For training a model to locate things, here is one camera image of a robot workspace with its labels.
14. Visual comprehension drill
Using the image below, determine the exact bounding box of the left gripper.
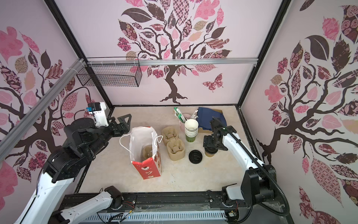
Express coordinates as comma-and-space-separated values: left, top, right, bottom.
86, 113, 133, 155

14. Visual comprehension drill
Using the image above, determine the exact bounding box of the white paper cup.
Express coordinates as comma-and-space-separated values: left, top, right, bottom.
205, 151, 217, 157

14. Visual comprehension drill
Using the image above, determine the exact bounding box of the single pulp cup carrier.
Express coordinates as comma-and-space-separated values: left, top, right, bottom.
141, 145, 153, 162

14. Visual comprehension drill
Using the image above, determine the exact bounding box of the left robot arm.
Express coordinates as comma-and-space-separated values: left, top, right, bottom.
16, 114, 131, 224

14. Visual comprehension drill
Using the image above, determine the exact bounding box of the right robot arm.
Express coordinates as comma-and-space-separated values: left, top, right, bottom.
203, 117, 290, 217

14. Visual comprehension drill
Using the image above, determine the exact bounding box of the brown cardboard box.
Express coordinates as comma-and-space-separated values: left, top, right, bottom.
198, 108, 224, 135

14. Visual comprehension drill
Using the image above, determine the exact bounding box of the dark blue napkin stack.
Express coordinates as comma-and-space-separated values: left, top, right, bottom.
196, 107, 228, 133

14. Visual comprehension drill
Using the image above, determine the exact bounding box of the stack of paper cups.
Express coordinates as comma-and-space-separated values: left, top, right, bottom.
185, 119, 199, 142

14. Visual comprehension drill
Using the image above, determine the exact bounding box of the pink straw holder cup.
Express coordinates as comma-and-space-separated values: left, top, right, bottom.
180, 114, 196, 133

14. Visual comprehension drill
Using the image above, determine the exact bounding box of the brown pulp cup carrier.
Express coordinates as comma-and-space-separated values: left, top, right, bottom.
161, 127, 186, 161

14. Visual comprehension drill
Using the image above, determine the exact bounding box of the green wrapped straw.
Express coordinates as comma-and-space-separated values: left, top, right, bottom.
174, 107, 186, 123

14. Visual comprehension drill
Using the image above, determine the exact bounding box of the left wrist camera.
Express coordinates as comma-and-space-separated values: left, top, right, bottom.
87, 102, 109, 128

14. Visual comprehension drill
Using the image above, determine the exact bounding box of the black wire basket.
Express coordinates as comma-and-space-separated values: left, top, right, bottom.
76, 56, 142, 87

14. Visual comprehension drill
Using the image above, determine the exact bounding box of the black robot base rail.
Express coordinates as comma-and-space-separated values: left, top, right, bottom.
61, 192, 249, 216

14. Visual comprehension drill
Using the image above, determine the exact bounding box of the white slotted cable duct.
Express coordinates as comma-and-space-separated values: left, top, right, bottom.
81, 211, 227, 224

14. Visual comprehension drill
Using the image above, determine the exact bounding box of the aluminium rail back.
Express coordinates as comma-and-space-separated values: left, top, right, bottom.
87, 57, 258, 66

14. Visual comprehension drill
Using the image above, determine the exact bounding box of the aluminium rail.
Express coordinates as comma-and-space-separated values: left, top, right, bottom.
1, 58, 86, 161
87, 57, 258, 66

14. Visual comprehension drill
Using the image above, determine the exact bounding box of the aluminium rail left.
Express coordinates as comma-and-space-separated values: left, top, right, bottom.
1, 58, 86, 161

